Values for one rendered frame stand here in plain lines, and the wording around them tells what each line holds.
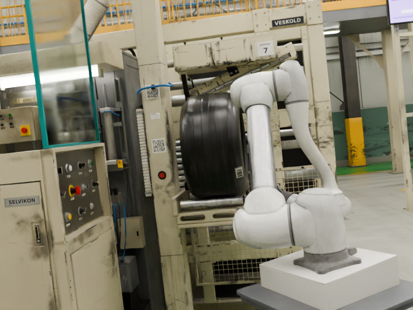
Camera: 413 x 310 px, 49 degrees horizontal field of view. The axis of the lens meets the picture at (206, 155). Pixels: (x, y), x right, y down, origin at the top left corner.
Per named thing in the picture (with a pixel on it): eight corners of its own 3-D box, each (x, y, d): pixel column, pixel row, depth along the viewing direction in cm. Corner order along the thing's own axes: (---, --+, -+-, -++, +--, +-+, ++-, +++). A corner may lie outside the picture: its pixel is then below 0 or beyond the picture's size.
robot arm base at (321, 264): (372, 259, 162) (370, 244, 162) (321, 275, 154) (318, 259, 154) (340, 250, 179) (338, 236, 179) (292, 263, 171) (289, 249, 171)
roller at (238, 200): (179, 202, 242) (179, 210, 240) (177, 199, 239) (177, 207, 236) (245, 197, 237) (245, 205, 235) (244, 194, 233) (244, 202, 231)
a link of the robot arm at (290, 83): (310, 102, 199) (278, 107, 202) (304, 61, 199) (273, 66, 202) (310, 98, 186) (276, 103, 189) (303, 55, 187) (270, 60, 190)
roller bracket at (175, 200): (173, 216, 234) (170, 198, 234) (187, 203, 273) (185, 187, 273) (179, 216, 234) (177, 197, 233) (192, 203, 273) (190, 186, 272)
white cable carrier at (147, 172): (145, 196, 248) (135, 109, 246) (148, 195, 253) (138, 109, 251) (153, 195, 248) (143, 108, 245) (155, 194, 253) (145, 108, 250)
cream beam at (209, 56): (174, 71, 266) (171, 46, 266) (182, 75, 291) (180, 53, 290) (278, 58, 257) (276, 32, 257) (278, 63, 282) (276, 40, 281)
